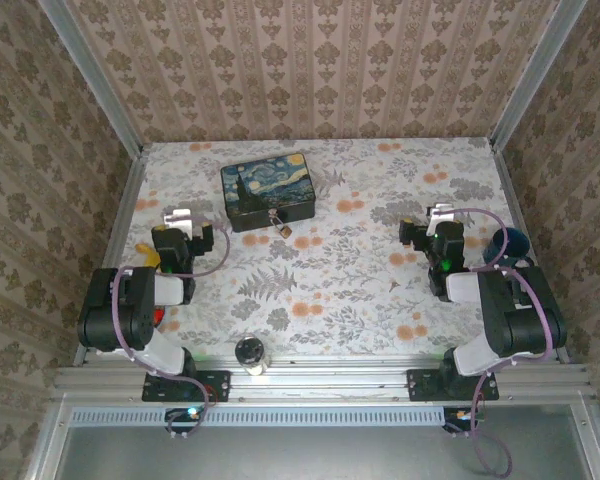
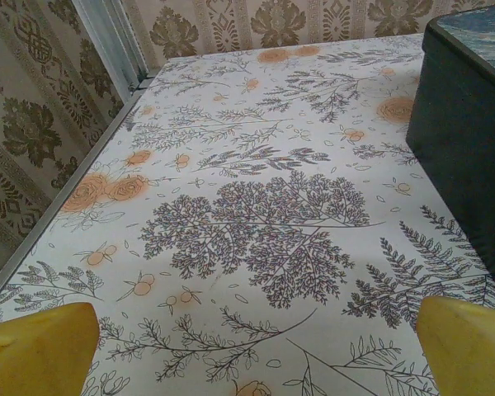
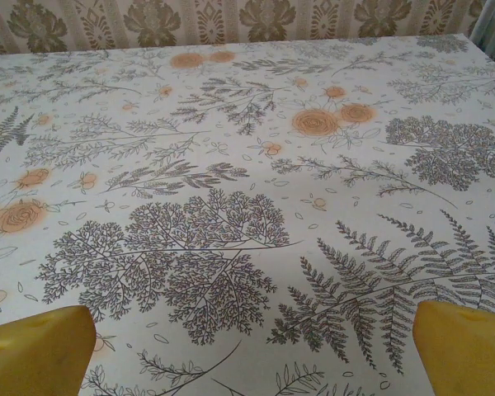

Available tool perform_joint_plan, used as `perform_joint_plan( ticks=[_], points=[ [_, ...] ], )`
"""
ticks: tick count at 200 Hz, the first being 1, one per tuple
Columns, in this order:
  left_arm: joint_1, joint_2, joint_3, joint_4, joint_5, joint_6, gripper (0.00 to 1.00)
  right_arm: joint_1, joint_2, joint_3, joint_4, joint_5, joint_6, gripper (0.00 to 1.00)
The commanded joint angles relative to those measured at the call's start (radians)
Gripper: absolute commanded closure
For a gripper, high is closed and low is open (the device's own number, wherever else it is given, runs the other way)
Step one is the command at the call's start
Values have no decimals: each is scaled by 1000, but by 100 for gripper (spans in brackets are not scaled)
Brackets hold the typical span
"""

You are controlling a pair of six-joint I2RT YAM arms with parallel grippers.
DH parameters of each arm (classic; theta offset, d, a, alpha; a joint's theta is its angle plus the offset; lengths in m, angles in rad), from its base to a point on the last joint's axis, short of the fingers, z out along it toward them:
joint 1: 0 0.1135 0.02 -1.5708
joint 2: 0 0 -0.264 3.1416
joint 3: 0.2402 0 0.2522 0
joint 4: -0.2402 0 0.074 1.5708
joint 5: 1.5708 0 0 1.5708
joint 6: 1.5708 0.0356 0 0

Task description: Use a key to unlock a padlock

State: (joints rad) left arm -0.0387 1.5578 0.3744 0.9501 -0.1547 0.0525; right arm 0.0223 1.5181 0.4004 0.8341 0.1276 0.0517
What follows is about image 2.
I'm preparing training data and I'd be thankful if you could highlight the aluminium frame post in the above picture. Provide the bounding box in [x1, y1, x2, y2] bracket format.
[72, 0, 152, 90]

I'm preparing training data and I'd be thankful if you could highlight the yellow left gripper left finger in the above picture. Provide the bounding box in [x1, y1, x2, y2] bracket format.
[0, 301, 101, 396]

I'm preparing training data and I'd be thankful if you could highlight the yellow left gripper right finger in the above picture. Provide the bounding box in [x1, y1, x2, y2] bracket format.
[417, 295, 495, 396]

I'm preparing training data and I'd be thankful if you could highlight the starry night print black box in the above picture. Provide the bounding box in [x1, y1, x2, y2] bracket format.
[406, 0, 495, 304]

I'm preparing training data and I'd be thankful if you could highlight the aluminium table side rail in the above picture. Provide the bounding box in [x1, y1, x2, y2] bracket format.
[0, 76, 156, 309]

